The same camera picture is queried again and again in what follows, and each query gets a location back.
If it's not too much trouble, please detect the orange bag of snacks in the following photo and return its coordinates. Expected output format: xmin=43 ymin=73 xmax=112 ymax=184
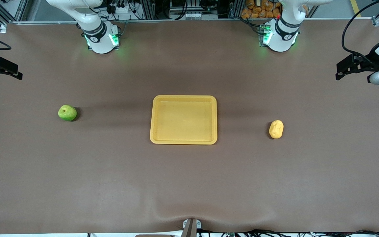
xmin=241 ymin=0 xmax=281 ymax=19

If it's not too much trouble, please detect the white power strip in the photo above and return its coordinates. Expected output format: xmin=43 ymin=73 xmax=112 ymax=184
xmin=108 ymin=0 xmax=130 ymax=14

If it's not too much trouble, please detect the yellow-brown potato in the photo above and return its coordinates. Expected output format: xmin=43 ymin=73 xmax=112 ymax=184
xmin=269 ymin=120 xmax=284 ymax=139

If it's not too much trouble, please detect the metal table clamp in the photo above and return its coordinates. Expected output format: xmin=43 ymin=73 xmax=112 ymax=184
xmin=182 ymin=219 xmax=202 ymax=237

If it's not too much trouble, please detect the green apple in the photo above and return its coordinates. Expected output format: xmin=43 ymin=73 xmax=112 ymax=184
xmin=58 ymin=105 xmax=77 ymax=122

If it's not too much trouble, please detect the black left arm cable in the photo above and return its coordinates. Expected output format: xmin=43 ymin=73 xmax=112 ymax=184
xmin=341 ymin=0 xmax=379 ymax=64

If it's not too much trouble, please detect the brown table mat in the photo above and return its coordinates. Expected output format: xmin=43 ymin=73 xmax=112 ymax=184
xmin=0 ymin=18 xmax=379 ymax=235

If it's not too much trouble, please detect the aluminium frame rail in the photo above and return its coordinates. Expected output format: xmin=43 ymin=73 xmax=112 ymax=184
xmin=11 ymin=17 xmax=374 ymax=25

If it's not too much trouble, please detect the yellow plastic tray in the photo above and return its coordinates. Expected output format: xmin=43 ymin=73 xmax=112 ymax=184
xmin=150 ymin=95 xmax=217 ymax=145

